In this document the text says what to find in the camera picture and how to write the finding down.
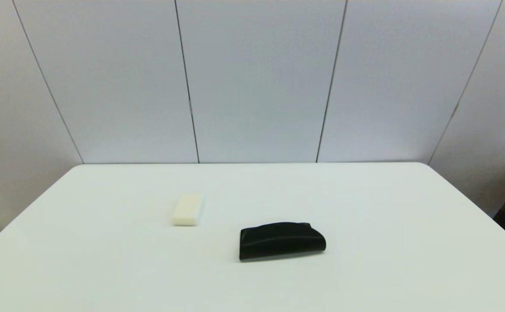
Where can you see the black leather glasses case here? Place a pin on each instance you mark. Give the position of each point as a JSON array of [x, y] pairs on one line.
[[280, 240]]

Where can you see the cream white rectangular block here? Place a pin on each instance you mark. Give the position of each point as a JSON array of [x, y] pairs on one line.
[[187, 209]]

